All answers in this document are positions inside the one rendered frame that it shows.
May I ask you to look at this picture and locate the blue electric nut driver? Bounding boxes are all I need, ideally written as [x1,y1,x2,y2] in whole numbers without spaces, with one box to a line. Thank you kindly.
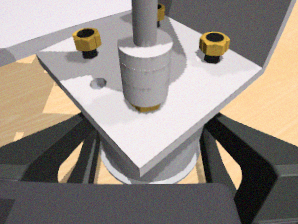
[117,0,173,107]

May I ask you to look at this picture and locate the yellow hex nut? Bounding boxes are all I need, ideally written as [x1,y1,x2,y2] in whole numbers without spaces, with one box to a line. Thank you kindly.
[72,28,101,51]
[130,103,160,112]
[199,32,230,56]
[158,3,165,21]

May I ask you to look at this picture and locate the grey shallow rectangular tray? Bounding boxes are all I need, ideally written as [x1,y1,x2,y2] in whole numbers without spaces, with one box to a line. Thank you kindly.
[0,0,131,67]

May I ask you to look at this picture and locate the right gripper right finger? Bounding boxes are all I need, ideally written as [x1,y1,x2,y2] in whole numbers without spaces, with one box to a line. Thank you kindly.
[199,112,298,224]

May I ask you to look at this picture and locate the grey metal bracket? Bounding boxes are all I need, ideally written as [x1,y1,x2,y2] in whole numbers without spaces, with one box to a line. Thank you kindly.
[35,0,297,177]

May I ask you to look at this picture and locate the grey cylinder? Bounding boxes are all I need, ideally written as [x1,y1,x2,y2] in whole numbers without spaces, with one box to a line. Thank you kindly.
[98,125,204,184]

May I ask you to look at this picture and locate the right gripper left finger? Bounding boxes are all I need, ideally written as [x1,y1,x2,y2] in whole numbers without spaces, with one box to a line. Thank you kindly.
[0,112,100,183]

